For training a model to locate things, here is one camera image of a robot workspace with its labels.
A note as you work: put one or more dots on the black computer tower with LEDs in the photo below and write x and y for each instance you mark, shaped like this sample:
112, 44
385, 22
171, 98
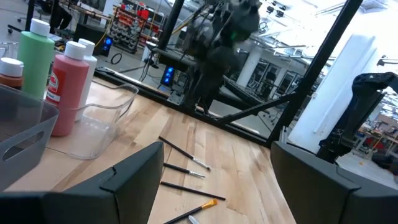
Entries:
90, 35
168, 76

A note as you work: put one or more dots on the small brown paint bottle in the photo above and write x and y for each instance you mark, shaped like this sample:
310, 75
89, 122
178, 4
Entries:
11, 74

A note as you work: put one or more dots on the black paintbrush orange bristles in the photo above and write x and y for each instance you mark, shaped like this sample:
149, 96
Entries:
210, 204

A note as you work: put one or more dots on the green paint bottle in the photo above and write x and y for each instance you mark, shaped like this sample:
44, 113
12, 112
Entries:
35, 62

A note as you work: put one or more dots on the red paint bottle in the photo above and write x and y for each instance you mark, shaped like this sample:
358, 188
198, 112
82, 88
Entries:
70, 93

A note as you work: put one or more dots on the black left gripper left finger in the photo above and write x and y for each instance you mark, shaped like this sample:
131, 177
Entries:
136, 174

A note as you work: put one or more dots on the plain white pillar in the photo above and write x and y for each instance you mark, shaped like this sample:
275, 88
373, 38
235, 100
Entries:
248, 68

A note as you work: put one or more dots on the clear plastic bin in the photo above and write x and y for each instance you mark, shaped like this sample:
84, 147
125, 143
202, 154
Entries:
102, 130

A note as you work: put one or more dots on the thin black paintbrush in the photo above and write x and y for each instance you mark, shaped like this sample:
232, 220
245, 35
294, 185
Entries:
192, 190

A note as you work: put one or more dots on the short black silver-ferrule paintbrush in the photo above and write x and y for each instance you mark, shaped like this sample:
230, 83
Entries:
178, 169

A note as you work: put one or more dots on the white paint bottle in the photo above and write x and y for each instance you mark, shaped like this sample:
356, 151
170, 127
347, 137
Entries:
90, 71

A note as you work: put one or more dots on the grey plastic bin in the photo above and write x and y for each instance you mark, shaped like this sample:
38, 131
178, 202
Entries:
21, 124

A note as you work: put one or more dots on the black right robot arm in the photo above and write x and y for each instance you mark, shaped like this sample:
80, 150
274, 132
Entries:
217, 62

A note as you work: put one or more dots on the parts shelf with red bins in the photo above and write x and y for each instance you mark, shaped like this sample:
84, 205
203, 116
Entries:
130, 25

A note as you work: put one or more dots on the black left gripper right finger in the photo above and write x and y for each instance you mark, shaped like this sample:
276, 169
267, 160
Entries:
308, 186

